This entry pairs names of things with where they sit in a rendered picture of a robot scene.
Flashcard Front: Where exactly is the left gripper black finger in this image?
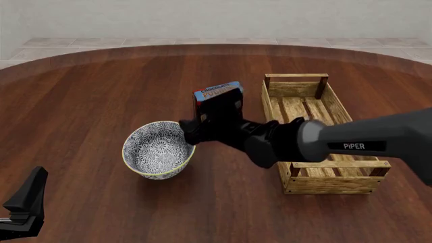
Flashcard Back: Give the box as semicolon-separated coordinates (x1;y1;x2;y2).
2;166;49;217

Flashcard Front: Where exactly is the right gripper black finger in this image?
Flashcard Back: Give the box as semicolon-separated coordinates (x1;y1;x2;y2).
178;118;203;135
184;132;205;146

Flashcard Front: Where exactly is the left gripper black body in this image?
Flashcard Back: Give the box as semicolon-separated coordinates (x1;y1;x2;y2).
0;211;45;239

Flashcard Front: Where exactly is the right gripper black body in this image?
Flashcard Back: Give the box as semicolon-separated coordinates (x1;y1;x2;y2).
198;87;249;153

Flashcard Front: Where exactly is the black white patterned bowl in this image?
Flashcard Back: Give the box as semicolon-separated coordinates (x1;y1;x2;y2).
121;120;196;180

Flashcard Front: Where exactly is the wooden slat tray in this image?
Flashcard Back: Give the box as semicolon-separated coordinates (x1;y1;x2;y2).
261;73;392;195

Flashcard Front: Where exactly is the chocolate pudding box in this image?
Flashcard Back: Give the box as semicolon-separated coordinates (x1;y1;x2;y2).
192;80;244;123

